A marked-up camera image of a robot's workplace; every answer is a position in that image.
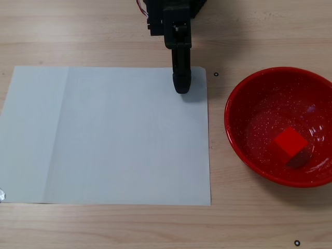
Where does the red cube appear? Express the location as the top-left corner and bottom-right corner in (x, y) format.
(274, 126), (309, 165)

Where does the red white black servo cable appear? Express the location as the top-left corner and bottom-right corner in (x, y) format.
(136, 0), (149, 17)

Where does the white paper sheet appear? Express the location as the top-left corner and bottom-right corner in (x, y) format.
(0, 65), (212, 207)

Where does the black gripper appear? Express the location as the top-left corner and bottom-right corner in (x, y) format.
(146, 2), (193, 94)

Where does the red speckled bowl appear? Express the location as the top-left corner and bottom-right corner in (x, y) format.
(224, 66), (332, 188)

